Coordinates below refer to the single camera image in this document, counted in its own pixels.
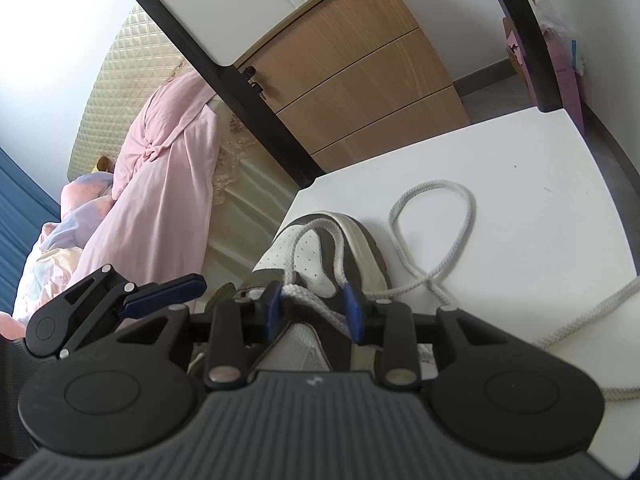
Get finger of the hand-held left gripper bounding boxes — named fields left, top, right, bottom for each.
left=59, top=264, right=207, bottom=359

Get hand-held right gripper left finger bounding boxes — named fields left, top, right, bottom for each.
left=117, top=280, right=285, bottom=390

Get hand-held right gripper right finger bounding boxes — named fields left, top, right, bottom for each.
left=343, top=285, right=519, bottom=390

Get brown and white sneaker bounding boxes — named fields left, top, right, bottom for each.
left=190, top=212, right=436, bottom=377

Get white shoelace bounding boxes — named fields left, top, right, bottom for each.
left=280, top=179, right=640, bottom=404

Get pastel patterned duvet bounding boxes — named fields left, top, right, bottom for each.
left=0, top=169, right=119, bottom=342

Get blue curtain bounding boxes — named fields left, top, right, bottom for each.
left=0, top=147, right=61, bottom=317

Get pink pillow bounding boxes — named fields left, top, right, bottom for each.
left=110, top=69, right=221, bottom=202

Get cream quilted headboard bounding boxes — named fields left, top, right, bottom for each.
left=67, top=2, right=189, bottom=187

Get cabinet keys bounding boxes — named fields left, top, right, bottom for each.
left=242, top=65, right=266, bottom=96

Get wooden bedside cabinet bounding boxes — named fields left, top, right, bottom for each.
left=234, top=0, right=471, bottom=174

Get pink cardboard box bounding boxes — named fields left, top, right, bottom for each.
left=502, top=0, right=586, bottom=136

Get white crumpled plastic bag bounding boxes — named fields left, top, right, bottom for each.
left=529, top=0, right=581, bottom=47

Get white chair with black frame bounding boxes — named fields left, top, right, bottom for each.
left=102, top=0, right=640, bottom=467

